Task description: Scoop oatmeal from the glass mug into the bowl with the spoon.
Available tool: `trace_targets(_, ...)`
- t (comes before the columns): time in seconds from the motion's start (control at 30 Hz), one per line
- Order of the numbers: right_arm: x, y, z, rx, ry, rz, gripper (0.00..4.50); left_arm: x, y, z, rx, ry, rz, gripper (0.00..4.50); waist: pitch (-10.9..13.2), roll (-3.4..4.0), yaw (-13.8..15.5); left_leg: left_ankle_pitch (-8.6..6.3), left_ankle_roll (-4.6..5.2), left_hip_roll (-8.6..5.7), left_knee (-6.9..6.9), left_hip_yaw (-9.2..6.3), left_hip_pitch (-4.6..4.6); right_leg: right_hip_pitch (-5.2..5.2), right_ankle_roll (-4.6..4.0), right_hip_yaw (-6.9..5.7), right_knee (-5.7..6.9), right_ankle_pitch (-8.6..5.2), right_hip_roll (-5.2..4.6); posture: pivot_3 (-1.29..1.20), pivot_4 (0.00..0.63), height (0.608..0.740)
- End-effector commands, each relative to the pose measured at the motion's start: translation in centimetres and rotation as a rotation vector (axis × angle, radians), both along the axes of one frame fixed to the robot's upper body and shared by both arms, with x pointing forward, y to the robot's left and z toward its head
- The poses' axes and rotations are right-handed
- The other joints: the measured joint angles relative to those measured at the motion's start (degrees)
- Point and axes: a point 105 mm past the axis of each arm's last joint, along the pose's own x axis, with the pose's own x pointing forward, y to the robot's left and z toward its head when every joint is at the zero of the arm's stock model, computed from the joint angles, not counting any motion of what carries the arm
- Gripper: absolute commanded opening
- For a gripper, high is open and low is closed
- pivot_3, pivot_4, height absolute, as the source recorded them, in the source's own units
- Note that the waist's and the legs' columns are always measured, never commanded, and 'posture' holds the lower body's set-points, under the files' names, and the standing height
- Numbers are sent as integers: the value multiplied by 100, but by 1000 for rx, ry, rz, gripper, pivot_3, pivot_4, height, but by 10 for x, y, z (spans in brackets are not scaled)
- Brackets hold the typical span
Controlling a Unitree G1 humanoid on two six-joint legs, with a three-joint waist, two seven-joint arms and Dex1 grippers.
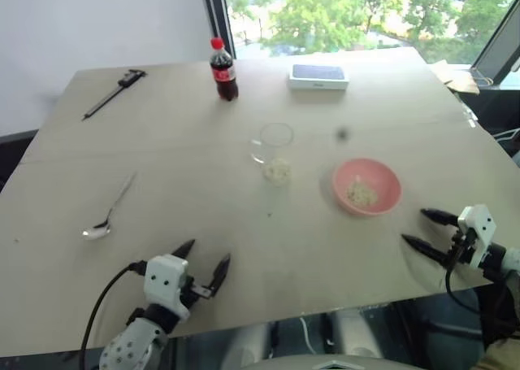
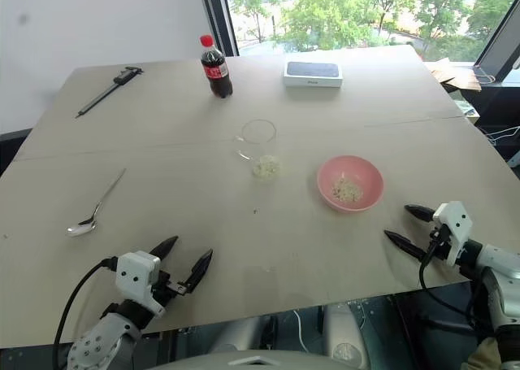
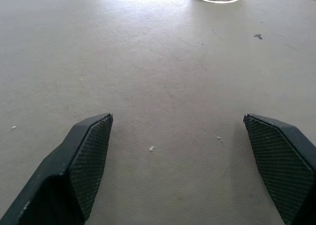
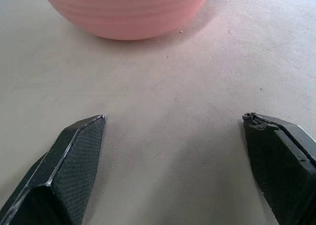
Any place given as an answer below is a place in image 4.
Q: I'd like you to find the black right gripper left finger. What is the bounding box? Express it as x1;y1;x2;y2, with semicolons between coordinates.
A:
0;114;106;225

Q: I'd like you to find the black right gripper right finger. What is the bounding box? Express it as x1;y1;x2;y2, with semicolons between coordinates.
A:
242;112;316;225

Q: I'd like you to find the pink ribbed bowl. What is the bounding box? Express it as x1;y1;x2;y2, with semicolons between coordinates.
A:
39;0;213;41

